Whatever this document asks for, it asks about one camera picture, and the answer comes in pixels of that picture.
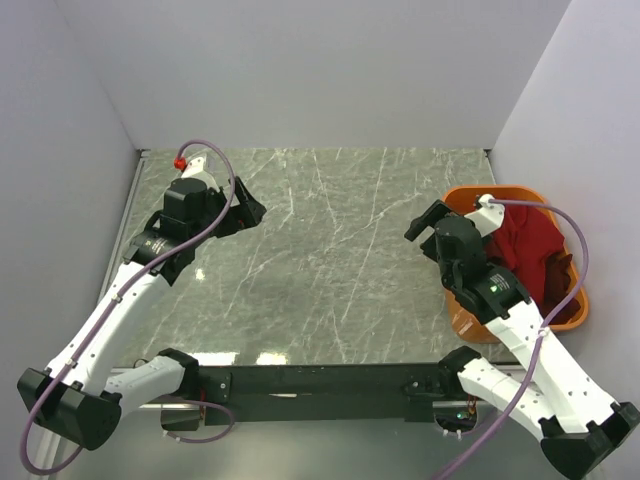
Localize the dark red t-shirt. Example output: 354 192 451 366
485 205 566 309

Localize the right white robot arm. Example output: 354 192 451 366
404 194 639 479

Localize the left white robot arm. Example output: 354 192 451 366
18 178 267 451

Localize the orange plastic basket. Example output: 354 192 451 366
443 185 589 344

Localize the red t-shirt in basket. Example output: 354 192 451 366
540 253 579 324

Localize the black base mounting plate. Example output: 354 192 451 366
187 363 468 422

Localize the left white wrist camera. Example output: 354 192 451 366
174 154 218 189

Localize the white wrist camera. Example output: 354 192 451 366
464 194 506 238
174 154 218 189

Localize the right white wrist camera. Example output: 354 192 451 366
464 194 506 238

